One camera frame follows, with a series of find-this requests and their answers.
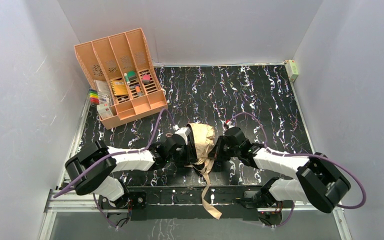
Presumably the beige folding umbrella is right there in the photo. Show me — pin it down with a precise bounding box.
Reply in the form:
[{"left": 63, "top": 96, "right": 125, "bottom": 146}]
[{"left": 186, "top": 123, "right": 222, "bottom": 220}]

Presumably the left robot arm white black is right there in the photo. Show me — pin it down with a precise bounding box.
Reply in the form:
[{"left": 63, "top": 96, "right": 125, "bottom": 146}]
[{"left": 59, "top": 134, "right": 198, "bottom": 202}]

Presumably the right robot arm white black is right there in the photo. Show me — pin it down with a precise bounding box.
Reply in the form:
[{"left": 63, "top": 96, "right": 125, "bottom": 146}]
[{"left": 208, "top": 127, "right": 351, "bottom": 213}]

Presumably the pink black eraser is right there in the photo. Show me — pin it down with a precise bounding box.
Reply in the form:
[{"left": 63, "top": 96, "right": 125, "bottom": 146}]
[{"left": 141, "top": 74, "right": 152, "bottom": 85}]

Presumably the white red small box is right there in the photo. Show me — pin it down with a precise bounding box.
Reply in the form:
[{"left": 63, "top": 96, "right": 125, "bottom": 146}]
[{"left": 96, "top": 103, "right": 114, "bottom": 120}]

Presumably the yellow notebook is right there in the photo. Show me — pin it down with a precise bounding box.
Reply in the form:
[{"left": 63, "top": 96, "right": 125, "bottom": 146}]
[{"left": 110, "top": 77, "right": 129, "bottom": 97}]

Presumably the green white glue stick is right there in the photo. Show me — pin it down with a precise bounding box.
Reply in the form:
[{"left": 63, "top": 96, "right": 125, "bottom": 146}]
[{"left": 123, "top": 73, "right": 130, "bottom": 85}]

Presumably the green white box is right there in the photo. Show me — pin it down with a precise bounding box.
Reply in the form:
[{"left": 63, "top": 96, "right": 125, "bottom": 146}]
[{"left": 284, "top": 59, "right": 299, "bottom": 82}]

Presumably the colourful marker set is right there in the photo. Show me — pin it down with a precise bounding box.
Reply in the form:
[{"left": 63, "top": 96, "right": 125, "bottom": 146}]
[{"left": 88, "top": 88, "right": 100, "bottom": 106}]

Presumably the white paper card pack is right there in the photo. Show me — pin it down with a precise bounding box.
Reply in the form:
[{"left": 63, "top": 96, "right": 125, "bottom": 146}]
[{"left": 94, "top": 80, "right": 111, "bottom": 97}]

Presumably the orange plastic file organizer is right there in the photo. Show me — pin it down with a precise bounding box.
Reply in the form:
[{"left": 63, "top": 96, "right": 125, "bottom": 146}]
[{"left": 74, "top": 28, "right": 168, "bottom": 129}]

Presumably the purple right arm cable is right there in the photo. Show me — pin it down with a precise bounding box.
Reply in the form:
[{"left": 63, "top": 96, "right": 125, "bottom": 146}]
[{"left": 225, "top": 111, "right": 367, "bottom": 229}]

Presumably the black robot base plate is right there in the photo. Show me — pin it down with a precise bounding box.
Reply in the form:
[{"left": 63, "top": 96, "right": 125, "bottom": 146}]
[{"left": 98, "top": 185, "right": 292, "bottom": 224}]

